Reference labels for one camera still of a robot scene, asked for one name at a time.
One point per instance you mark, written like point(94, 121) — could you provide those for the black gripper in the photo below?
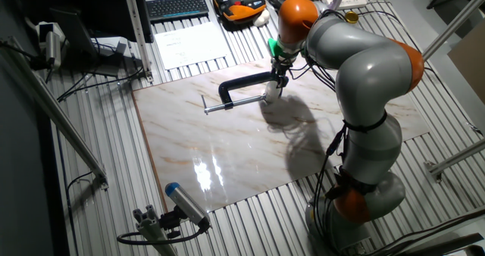
point(281, 67)

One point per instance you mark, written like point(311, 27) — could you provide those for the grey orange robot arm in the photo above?
point(371, 66)

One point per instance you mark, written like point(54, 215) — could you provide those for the jar with yellow lid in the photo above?
point(351, 17)

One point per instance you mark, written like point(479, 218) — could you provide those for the black metal C-clamp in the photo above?
point(235, 83)

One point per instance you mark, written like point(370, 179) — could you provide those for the orange black teach pendant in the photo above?
point(242, 11)

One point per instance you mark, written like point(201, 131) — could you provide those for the marble pattern board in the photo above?
point(227, 146)

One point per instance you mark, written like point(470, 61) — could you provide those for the white printed paper sheet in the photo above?
point(191, 45)

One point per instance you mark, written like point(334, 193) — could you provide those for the white power strip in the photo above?
point(354, 0)

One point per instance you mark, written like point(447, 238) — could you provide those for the black keyboard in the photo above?
point(177, 7)

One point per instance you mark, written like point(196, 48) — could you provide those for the aluminium profile upright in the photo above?
point(135, 25)

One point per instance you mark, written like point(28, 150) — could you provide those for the brown cardboard sheet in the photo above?
point(470, 66)

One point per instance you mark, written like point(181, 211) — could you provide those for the short aluminium profile stub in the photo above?
point(151, 229)

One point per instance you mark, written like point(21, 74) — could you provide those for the black monitor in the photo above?
point(87, 6)

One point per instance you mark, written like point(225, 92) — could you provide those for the silver camera with blue cap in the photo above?
point(186, 203)

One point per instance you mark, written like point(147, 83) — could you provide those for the black camera clamp mount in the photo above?
point(171, 220)

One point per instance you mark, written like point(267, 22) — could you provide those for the aluminium post with foot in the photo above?
point(456, 21)

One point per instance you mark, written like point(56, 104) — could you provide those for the aluminium bar with bracket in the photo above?
point(458, 157)

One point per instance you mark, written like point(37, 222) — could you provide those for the long aluminium frame bar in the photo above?
point(57, 112)

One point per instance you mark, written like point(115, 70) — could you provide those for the silver camera on white bracket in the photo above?
point(53, 49)

